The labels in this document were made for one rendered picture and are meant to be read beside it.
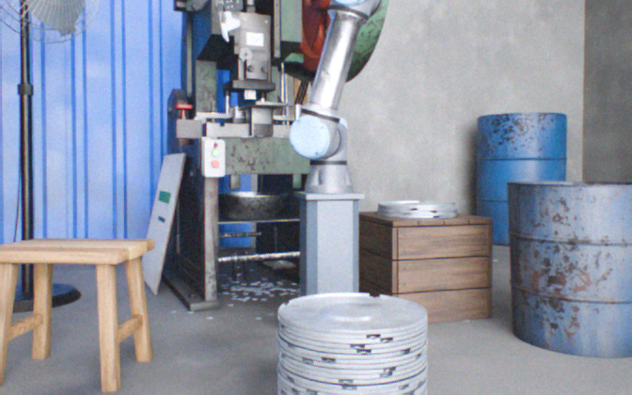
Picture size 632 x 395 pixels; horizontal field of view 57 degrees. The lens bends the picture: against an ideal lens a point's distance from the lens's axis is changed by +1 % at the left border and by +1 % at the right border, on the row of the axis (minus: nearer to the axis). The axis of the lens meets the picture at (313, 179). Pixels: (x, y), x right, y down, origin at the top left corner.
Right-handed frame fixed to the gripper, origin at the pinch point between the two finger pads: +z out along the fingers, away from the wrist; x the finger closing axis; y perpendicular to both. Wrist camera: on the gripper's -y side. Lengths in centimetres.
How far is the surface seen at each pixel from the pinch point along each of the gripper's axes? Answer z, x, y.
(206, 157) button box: 41.3, 7.5, -14.9
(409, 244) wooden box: 70, -27, 49
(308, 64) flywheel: 28, 80, 33
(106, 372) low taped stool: 62, -76, -38
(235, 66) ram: 19, 53, 0
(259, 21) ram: 3, 59, 12
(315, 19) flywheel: 9, 89, 39
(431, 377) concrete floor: 78, -79, 39
